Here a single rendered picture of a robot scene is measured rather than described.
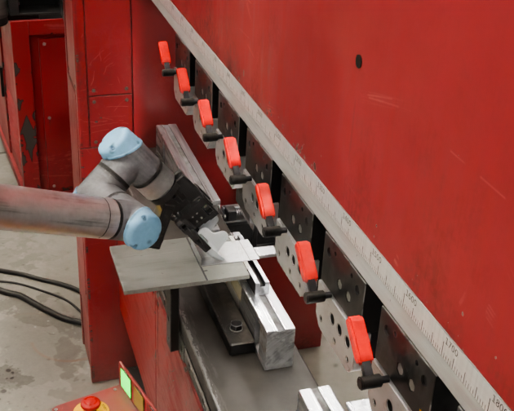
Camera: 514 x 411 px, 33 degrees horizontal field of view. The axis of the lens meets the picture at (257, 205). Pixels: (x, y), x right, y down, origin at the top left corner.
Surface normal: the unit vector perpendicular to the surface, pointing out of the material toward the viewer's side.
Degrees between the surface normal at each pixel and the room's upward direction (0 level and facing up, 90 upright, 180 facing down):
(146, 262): 0
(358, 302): 90
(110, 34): 90
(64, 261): 0
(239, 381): 0
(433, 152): 90
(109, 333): 90
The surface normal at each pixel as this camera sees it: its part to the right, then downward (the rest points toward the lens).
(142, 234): 0.63, 0.40
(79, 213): 0.72, -0.03
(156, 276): 0.05, -0.88
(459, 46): -0.95, 0.11
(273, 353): 0.30, 0.46
